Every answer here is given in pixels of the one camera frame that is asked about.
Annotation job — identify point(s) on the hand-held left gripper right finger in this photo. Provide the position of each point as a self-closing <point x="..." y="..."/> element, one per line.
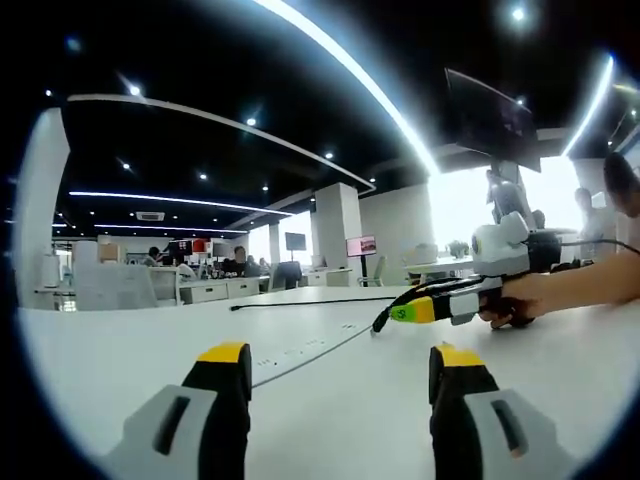
<point x="500" y="440"/>

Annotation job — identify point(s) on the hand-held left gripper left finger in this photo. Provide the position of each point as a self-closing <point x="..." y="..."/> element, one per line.
<point x="165" y="440"/>

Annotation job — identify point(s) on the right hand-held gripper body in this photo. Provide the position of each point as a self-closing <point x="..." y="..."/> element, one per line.
<point x="505" y="250"/>

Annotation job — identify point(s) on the white desk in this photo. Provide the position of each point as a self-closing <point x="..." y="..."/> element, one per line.
<point x="350" y="425"/>

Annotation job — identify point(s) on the white desk cabinets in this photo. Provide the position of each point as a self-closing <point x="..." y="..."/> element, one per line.
<point x="220" y="290"/>

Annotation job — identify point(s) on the person's right hand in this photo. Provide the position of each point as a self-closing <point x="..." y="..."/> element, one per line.
<point x="527" y="297"/>

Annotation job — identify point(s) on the red screen monitor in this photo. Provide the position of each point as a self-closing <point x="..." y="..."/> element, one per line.
<point x="361" y="246"/>

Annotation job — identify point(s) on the overhead black monitor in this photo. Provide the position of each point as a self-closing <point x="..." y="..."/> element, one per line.
<point x="492" y="120"/>

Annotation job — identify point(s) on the person's own head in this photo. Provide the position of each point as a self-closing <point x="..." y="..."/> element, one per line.
<point x="622" y="180"/>

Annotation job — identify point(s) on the small black monitor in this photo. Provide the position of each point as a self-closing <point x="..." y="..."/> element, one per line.
<point x="294" y="241"/>

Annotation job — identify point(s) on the ceiling air vent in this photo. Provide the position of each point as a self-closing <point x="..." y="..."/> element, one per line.
<point x="150" y="216"/>

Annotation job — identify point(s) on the long ceiling strip light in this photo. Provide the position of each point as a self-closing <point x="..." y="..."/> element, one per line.
<point x="360" y="75"/>

